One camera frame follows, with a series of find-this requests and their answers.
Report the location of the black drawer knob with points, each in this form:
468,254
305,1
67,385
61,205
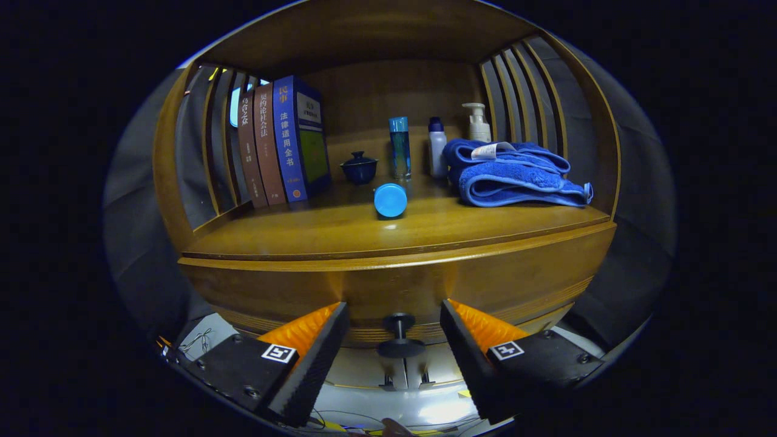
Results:
399,328

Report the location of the white bottle blue cap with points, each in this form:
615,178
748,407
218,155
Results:
437,152

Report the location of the dark brown book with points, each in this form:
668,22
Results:
250,152

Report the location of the wooden cabinet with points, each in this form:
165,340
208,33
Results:
376,97

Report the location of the blue book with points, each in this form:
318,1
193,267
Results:
290,139

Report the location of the wooden countertop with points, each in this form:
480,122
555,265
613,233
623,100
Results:
340,227

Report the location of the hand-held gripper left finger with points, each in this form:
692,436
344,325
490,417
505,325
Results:
315,364

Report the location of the wooden drawer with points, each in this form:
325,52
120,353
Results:
394,285

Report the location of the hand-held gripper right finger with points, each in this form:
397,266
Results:
473,364

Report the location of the teal glass bottle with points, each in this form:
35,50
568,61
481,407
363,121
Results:
400,149

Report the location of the blue white cosmetic tube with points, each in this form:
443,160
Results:
390,200

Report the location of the white pump bottle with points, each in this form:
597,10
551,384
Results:
479,128

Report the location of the blue folded towel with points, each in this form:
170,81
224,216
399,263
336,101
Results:
516,179

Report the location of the blue lidded teacup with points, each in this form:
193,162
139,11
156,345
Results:
359,169

